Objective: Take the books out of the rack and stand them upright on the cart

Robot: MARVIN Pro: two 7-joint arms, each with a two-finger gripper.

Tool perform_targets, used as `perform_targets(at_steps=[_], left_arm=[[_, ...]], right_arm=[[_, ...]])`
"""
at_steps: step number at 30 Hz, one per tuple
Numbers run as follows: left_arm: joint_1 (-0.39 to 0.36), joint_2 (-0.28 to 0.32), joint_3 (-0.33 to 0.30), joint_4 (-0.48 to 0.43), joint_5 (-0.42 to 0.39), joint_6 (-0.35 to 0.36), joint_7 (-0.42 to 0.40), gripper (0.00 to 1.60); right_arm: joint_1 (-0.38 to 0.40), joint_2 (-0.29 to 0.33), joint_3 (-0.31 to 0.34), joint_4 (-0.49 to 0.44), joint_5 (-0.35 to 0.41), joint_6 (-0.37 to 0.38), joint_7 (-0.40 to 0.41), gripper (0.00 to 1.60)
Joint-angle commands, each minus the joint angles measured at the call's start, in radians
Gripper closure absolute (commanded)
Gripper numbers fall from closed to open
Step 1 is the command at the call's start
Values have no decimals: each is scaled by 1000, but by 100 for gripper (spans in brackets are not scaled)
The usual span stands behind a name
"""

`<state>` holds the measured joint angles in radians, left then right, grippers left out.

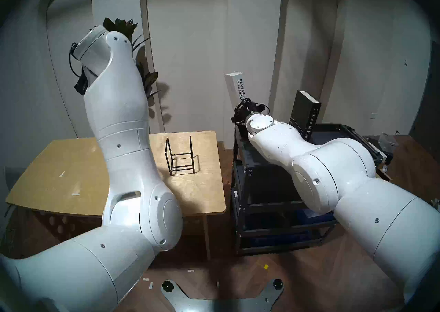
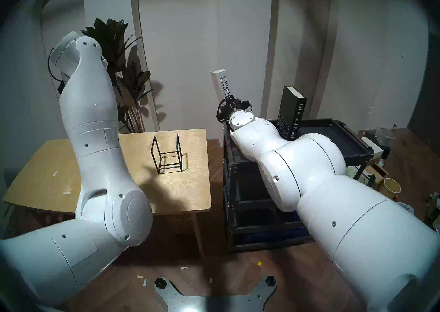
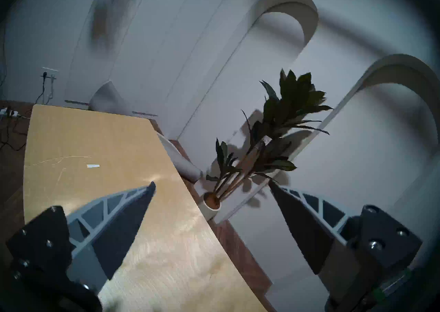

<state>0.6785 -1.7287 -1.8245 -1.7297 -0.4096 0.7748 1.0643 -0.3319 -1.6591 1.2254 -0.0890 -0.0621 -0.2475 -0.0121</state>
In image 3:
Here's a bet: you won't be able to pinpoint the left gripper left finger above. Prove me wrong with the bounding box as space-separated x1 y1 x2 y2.
7 181 157 293

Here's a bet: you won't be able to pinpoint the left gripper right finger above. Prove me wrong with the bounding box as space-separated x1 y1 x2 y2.
268 181 422 302

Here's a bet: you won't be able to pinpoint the light wooden table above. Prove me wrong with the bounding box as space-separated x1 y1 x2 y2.
23 104 268 312

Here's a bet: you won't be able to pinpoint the white plant pot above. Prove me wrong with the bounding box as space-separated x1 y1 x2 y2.
199 192 222 222

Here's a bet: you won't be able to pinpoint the tall dark green plant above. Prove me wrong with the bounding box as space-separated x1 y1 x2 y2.
206 69 333 202

